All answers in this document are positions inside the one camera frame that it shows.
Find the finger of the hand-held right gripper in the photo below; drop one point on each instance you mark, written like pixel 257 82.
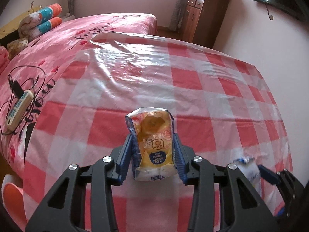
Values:
pixel 280 212
pixel 268 174

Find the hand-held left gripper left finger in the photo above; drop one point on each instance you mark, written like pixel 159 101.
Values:
pixel 124 160

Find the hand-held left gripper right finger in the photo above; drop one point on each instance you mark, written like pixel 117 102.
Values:
pixel 179 162

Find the white plastic pouch blue print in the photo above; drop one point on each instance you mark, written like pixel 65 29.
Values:
pixel 249 174

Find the yellow tissue pack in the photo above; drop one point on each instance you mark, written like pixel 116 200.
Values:
pixel 152 145

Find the pink plastic bin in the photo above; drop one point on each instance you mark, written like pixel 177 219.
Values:
pixel 14 198

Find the red white checkered tablecloth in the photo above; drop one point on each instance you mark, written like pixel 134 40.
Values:
pixel 193 89

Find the white blue power strip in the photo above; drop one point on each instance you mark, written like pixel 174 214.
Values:
pixel 19 107

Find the black charger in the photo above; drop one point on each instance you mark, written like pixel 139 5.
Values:
pixel 17 89

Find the pink printed bed sheet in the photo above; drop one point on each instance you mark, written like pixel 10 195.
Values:
pixel 96 26

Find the brown wooden cabinet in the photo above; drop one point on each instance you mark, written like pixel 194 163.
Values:
pixel 207 19

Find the floral pillow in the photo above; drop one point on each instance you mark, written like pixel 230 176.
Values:
pixel 17 44

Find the pink pillow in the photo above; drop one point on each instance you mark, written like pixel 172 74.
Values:
pixel 3 55

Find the colourful folded quilt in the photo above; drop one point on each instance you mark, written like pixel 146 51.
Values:
pixel 41 21

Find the yellow wooden headboard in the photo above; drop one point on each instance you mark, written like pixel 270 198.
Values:
pixel 9 25

